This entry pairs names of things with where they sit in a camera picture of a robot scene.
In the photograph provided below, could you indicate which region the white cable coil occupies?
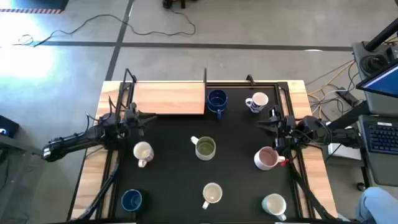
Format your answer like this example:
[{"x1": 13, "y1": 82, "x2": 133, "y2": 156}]
[{"x1": 17, "y1": 34, "x2": 34, "y2": 46}]

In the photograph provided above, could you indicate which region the red white patterned mug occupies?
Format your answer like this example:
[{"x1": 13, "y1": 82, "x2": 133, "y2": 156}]
[{"x1": 132, "y1": 141, "x2": 155, "y2": 169}]

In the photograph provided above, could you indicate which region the black stand base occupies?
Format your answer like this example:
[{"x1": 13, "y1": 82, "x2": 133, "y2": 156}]
[{"x1": 163, "y1": 0, "x2": 187, "y2": 9}]

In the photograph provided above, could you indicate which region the grey textured blue rimmed mug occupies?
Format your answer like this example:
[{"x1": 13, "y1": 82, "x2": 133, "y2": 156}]
[{"x1": 261, "y1": 193, "x2": 288, "y2": 222}]

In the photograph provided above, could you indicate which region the black monitor pole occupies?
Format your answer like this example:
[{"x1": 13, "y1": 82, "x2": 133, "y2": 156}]
[{"x1": 365, "y1": 18, "x2": 398, "y2": 52}]

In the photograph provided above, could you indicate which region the white box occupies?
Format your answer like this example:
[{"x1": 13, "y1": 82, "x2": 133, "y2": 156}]
[{"x1": 328, "y1": 142, "x2": 363, "y2": 161}]

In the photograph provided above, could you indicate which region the black power strip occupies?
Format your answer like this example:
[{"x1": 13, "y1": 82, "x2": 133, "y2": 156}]
[{"x1": 337, "y1": 88, "x2": 360, "y2": 106}]

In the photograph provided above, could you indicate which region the black table mat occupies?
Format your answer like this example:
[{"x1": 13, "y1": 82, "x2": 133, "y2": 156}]
[{"x1": 113, "y1": 86, "x2": 299, "y2": 223}]

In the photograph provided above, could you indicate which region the grey equipment cart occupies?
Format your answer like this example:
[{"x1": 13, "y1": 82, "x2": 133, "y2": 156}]
[{"x1": 353, "y1": 40, "x2": 398, "y2": 187}]

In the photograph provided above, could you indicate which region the white mug with green inside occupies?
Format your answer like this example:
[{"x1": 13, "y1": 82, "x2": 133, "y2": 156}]
[{"x1": 190, "y1": 135, "x2": 217, "y2": 162}]

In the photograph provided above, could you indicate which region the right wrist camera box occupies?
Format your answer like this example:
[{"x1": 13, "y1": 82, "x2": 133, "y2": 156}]
[{"x1": 267, "y1": 106, "x2": 280, "y2": 123}]

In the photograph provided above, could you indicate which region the white mug with pink inside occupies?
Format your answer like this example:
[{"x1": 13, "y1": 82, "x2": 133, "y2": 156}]
[{"x1": 253, "y1": 146, "x2": 287, "y2": 172}]

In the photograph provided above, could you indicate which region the blue lit laptop screen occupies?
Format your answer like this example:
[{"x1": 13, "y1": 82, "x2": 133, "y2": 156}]
[{"x1": 356, "y1": 62, "x2": 398, "y2": 99}]

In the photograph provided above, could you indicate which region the black box with blue light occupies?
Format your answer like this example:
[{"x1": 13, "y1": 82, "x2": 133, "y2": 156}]
[{"x1": 0, "y1": 114, "x2": 20, "y2": 139}]

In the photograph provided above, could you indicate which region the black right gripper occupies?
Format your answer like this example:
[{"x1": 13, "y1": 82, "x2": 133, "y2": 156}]
[{"x1": 257, "y1": 115, "x2": 298, "y2": 153}]

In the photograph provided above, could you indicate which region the person's leg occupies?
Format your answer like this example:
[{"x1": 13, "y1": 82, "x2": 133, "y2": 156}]
[{"x1": 354, "y1": 186, "x2": 398, "y2": 224}]

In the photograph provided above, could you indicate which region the tall white blue flower mug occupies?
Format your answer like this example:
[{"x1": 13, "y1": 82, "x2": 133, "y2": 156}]
[{"x1": 201, "y1": 182, "x2": 223, "y2": 210}]

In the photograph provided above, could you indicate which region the coiled black cable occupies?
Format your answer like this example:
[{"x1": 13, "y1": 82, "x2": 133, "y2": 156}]
[{"x1": 360, "y1": 54, "x2": 388, "y2": 75}]

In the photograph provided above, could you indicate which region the black floor cable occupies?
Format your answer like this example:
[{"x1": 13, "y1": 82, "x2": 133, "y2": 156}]
[{"x1": 12, "y1": 8, "x2": 197, "y2": 47}]

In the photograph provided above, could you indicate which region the small white blue patterned mug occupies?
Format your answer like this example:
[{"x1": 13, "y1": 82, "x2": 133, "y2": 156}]
[{"x1": 244, "y1": 91, "x2": 269, "y2": 114}]

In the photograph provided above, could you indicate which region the glossy dark blue mug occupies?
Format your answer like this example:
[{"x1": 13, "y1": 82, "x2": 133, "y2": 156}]
[{"x1": 206, "y1": 89, "x2": 229, "y2": 121}]

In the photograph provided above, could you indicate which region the black keyboard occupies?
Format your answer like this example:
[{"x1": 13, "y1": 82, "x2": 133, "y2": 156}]
[{"x1": 363, "y1": 119, "x2": 398, "y2": 155}]

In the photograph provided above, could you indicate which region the wooden shelf with black posts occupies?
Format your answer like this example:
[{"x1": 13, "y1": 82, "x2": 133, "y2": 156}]
[{"x1": 119, "y1": 67, "x2": 208, "y2": 116}]

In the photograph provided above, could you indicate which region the dark teal round mug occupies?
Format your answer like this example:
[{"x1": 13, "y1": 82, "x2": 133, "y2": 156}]
[{"x1": 120, "y1": 189, "x2": 144, "y2": 213}]

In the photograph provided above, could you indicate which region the black aluminium table frame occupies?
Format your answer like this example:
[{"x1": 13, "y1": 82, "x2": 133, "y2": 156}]
[{"x1": 67, "y1": 80, "x2": 338, "y2": 223}]

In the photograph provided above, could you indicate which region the yellow floor cable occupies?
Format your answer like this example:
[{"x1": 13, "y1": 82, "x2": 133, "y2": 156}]
[{"x1": 306, "y1": 60, "x2": 356, "y2": 119}]

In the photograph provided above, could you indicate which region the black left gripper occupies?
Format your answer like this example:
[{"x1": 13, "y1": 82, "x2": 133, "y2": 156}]
[{"x1": 123, "y1": 111, "x2": 158, "y2": 137}]

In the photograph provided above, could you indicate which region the dark platform with striped edge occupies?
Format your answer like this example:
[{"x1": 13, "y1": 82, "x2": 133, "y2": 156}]
[{"x1": 0, "y1": 0, "x2": 70, "y2": 15}]

